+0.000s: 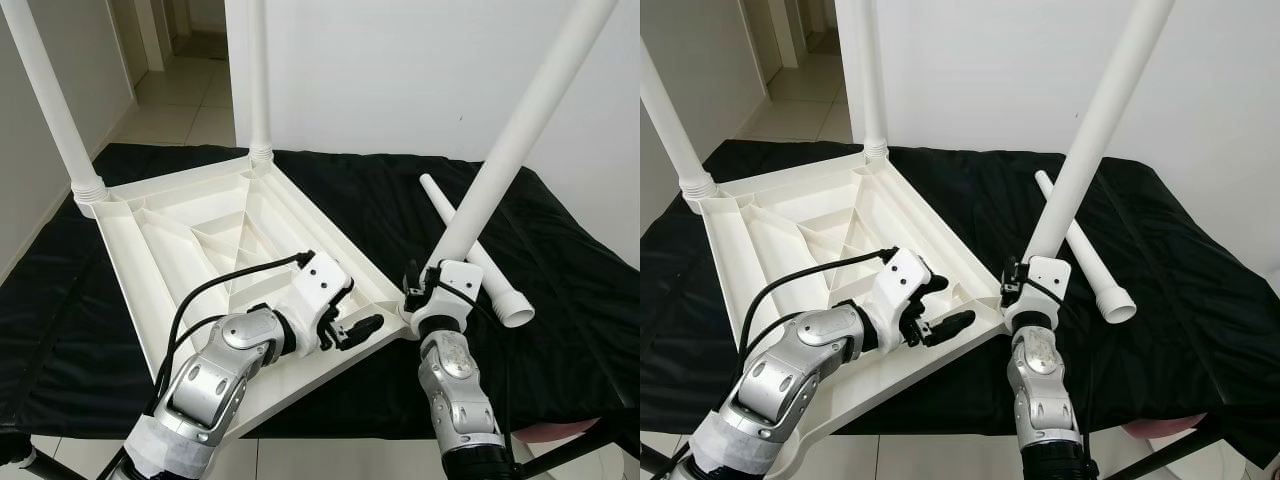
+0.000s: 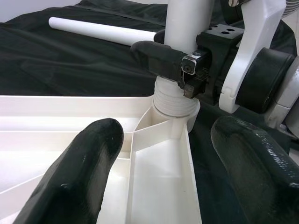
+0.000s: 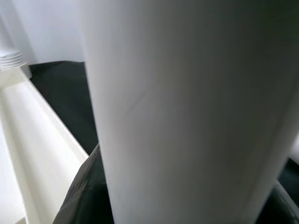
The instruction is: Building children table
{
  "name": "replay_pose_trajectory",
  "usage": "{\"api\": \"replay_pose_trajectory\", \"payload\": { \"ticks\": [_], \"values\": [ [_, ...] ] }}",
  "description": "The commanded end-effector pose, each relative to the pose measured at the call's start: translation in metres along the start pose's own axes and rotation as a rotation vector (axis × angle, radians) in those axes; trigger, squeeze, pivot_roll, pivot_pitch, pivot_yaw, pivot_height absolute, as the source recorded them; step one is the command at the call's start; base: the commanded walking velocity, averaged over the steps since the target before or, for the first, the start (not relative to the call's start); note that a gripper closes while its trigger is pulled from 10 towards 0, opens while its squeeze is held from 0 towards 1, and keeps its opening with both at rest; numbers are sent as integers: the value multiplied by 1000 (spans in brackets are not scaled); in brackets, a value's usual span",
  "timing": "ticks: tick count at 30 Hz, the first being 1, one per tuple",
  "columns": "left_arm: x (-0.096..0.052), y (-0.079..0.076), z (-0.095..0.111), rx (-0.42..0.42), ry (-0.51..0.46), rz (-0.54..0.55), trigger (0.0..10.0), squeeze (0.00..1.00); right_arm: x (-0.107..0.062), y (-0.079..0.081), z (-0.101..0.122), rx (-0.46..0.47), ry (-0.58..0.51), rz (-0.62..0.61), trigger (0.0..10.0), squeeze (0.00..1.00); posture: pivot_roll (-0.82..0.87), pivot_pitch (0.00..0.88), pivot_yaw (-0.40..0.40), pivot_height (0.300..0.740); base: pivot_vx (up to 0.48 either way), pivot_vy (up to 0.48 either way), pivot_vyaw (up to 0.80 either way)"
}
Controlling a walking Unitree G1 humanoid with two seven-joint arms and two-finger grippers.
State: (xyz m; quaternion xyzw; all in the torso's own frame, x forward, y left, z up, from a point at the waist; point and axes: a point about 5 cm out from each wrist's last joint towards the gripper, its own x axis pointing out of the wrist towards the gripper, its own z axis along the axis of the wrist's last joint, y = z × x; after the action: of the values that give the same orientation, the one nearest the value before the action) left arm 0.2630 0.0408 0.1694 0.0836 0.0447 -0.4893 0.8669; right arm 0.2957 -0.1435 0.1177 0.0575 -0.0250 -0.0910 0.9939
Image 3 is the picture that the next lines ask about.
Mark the white plastic children table top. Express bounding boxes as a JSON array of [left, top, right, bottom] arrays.
[[0, 62, 95, 224]]

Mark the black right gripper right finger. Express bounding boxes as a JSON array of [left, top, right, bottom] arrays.
[[254, 179, 299, 224]]

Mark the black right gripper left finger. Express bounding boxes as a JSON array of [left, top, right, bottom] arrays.
[[52, 143, 115, 224]]

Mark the white plastic table leg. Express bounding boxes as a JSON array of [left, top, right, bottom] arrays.
[[80, 0, 299, 224], [0, 0, 28, 70]]

